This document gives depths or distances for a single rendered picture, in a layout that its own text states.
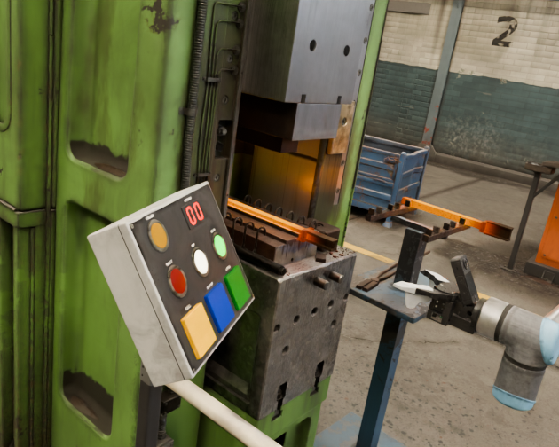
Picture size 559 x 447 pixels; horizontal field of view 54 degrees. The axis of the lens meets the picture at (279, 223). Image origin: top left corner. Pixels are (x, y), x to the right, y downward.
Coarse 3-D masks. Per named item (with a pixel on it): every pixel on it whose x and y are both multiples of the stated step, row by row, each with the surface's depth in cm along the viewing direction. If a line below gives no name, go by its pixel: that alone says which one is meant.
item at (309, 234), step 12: (240, 204) 172; (264, 216) 164; (276, 216) 165; (288, 228) 159; (300, 228) 158; (312, 228) 158; (300, 240) 156; (312, 240) 155; (324, 240) 153; (336, 240) 151
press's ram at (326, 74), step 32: (256, 0) 134; (288, 0) 128; (320, 0) 131; (352, 0) 141; (256, 32) 135; (288, 32) 129; (320, 32) 135; (352, 32) 145; (256, 64) 137; (288, 64) 130; (320, 64) 139; (352, 64) 150; (288, 96) 133; (320, 96) 143; (352, 96) 154
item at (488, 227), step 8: (416, 200) 199; (424, 208) 195; (432, 208) 193; (440, 208) 193; (448, 216) 190; (456, 216) 188; (464, 216) 187; (472, 224) 185; (480, 224) 183; (488, 224) 182; (496, 224) 179; (488, 232) 182; (496, 232) 180; (504, 232) 179
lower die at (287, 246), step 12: (228, 204) 173; (228, 216) 165; (240, 216) 166; (252, 216) 166; (228, 228) 159; (240, 228) 159; (276, 228) 160; (240, 240) 157; (252, 240) 154; (264, 240) 152; (276, 240) 153; (288, 240) 152; (264, 252) 151; (276, 252) 150; (288, 252) 154; (300, 252) 159; (312, 252) 164
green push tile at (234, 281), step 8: (232, 272) 114; (240, 272) 117; (224, 280) 111; (232, 280) 113; (240, 280) 116; (232, 288) 112; (240, 288) 115; (232, 296) 111; (240, 296) 114; (248, 296) 117; (240, 304) 113
